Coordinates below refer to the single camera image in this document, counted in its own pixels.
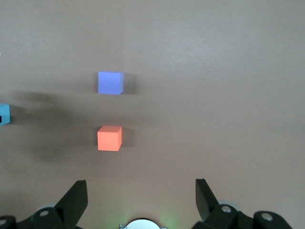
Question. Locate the purple foam block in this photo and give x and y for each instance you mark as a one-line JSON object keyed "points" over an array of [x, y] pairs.
{"points": [[109, 83]]}

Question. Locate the blue foam block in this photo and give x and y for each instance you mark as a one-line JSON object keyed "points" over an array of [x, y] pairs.
{"points": [[5, 111]]}

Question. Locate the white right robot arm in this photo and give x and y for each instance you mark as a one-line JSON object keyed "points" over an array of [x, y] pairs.
{"points": [[143, 224]]}

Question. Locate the orange foam block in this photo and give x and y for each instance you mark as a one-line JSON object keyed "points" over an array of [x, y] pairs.
{"points": [[108, 139]]}

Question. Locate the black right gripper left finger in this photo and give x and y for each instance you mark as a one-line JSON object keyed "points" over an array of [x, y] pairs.
{"points": [[69, 210]]}

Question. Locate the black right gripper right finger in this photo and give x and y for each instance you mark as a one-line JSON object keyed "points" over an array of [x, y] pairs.
{"points": [[207, 210]]}

